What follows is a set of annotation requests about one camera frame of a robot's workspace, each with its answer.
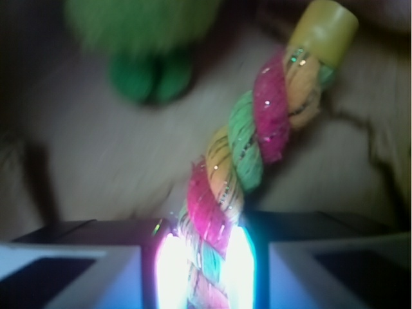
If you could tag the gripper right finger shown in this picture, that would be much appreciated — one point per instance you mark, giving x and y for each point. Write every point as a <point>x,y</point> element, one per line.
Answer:
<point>320,260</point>

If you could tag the brown paper bag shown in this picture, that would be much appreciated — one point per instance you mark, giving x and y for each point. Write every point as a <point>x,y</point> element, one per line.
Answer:
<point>73,149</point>

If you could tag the green plush turtle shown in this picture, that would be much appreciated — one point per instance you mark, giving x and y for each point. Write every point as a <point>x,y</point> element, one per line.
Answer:
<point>149,44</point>

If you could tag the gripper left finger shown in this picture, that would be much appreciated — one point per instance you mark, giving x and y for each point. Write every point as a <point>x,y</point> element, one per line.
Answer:
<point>90,264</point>

